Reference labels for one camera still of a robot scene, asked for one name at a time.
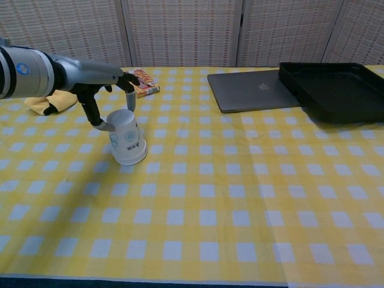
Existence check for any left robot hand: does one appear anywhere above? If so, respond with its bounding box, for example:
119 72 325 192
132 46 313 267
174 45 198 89
51 55 140 132

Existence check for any white paper cup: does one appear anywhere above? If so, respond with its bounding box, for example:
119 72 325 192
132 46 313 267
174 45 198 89
106 109 148 161
113 147 148 166

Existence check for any yellow oven mitt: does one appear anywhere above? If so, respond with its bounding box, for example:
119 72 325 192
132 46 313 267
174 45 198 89
24 89 79 116

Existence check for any woven folding screen panel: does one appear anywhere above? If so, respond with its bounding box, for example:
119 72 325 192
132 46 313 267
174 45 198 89
0 0 133 67
121 0 244 68
236 0 346 67
322 0 384 65

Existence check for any orange snack box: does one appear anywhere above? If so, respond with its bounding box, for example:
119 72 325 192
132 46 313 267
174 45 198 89
124 68 161 98

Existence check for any yellow checked tablecloth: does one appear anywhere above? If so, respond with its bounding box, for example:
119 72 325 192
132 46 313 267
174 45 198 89
0 66 289 285
239 64 384 288

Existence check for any grey laptop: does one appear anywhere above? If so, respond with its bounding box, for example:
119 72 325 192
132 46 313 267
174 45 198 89
206 69 302 114

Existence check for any black baking tray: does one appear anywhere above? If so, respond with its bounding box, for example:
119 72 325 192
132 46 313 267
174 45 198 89
278 62 384 124

